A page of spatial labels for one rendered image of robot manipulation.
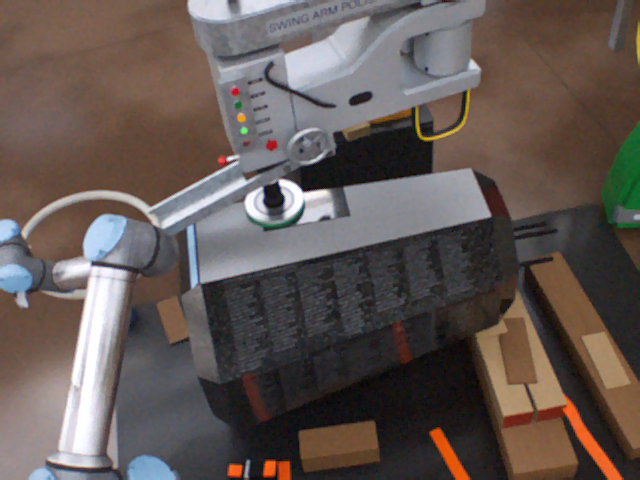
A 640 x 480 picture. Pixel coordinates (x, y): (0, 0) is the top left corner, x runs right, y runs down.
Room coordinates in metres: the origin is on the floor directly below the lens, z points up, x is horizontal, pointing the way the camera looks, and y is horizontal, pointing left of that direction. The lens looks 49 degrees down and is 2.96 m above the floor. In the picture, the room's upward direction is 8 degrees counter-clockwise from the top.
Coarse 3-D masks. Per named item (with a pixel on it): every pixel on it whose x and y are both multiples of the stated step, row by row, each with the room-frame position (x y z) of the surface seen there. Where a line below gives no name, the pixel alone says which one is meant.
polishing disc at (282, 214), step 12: (252, 192) 2.05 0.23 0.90; (288, 192) 2.02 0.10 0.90; (300, 192) 2.02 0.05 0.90; (252, 204) 1.99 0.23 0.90; (288, 204) 1.96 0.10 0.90; (300, 204) 1.96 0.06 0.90; (252, 216) 1.93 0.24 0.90; (264, 216) 1.92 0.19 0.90; (276, 216) 1.91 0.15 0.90; (288, 216) 1.91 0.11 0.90
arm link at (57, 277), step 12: (168, 240) 1.31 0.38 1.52; (168, 252) 1.28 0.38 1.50; (48, 264) 1.56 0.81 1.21; (60, 264) 1.54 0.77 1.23; (72, 264) 1.49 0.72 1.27; (84, 264) 1.45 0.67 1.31; (156, 264) 1.26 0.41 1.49; (168, 264) 1.28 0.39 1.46; (48, 276) 1.52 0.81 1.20; (60, 276) 1.49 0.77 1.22; (72, 276) 1.46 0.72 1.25; (84, 276) 1.43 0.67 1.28; (144, 276) 1.30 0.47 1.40; (156, 276) 1.30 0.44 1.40; (36, 288) 1.50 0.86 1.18; (48, 288) 1.51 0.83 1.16; (60, 288) 1.49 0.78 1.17; (72, 288) 1.48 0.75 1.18
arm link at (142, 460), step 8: (144, 456) 0.91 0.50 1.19; (152, 456) 0.92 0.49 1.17; (128, 464) 0.88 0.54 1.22; (136, 464) 0.88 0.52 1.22; (144, 464) 0.88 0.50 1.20; (152, 464) 0.89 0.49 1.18; (160, 464) 0.90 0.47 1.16; (120, 472) 0.86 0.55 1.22; (128, 472) 0.85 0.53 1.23; (136, 472) 0.85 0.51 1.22; (144, 472) 0.86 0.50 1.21; (152, 472) 0.87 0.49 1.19; (160, 472) 0.87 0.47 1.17; (168, 472) 0.88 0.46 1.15
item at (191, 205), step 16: (288, 160) 1.96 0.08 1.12; (224, 176) 2.01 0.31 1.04; (240, 176) 2.00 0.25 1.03; (256, 176) 1.93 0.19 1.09; (272, 176) 1.94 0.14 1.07; (192, 192) 1.98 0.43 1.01; (208, 192) 1.98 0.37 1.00; (224, 192) 1.95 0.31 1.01; (240, 192) 1.91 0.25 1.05; (160, 208) 1.95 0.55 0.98; (176, 208) 1.95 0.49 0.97; (192, 208) 1.93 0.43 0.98; (208, 208) 1.88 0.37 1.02; (176, 224) 1.85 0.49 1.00; (192, 224) 1.86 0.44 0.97
